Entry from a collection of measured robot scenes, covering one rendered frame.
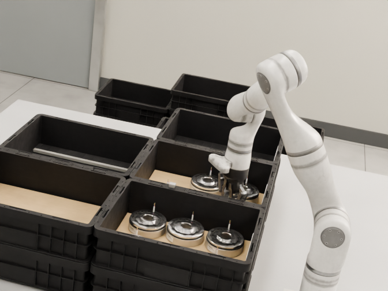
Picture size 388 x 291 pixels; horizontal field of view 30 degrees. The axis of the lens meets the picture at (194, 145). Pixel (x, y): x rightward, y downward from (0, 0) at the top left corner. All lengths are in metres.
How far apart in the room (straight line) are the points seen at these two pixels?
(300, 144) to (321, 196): 0.18
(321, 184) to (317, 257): 0.19
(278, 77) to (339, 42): 3.23
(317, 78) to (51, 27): 1.88
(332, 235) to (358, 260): 0.53
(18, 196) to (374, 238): 1.16
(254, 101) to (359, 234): 0.79
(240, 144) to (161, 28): 3.07
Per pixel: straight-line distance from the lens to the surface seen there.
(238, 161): 2.03
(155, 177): 2.30
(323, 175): 1.78
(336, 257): 1.86
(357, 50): 4.90
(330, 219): 1.82
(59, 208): 2.08
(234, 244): 1.96
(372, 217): 2.61
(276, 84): 1.67
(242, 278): 1.79
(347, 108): 5.03
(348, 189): 2.77
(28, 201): 2.11
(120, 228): 2.01
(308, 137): 1.73
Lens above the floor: 1.88
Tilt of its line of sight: 24 degrees down
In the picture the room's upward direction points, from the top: 9 degrees clockwise
